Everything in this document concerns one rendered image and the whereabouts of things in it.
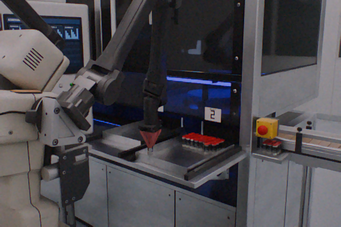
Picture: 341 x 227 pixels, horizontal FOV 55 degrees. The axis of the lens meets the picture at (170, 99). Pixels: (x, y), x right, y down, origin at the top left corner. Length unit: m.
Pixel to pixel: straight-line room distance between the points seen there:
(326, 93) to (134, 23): 5.34
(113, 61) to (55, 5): 1.02
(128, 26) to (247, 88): 0.66
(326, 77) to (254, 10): 4.73
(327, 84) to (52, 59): 5.44
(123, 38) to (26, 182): 0.48
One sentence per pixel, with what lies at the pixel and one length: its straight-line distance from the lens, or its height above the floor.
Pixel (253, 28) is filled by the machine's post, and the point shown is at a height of 1.40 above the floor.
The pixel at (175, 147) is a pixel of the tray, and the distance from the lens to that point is 1.48.
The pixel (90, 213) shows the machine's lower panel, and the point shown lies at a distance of 2.44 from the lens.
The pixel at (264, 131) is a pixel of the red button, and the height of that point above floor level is 1.00.
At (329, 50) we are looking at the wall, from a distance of 6.02.
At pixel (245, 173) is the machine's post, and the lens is 1.51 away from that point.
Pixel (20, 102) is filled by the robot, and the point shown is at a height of 1.21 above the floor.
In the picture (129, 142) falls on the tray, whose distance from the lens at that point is 1.52.
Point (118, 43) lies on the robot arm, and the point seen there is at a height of 1.35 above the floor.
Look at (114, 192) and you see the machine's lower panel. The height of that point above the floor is 0.42.
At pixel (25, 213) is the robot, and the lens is 1.01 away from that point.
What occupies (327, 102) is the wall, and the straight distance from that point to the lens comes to 6.10.
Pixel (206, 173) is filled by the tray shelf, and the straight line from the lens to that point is 1.22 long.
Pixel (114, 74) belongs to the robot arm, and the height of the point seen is 1.27.
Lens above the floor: 1.36
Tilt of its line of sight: 11 degrees down
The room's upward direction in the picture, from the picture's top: straight up
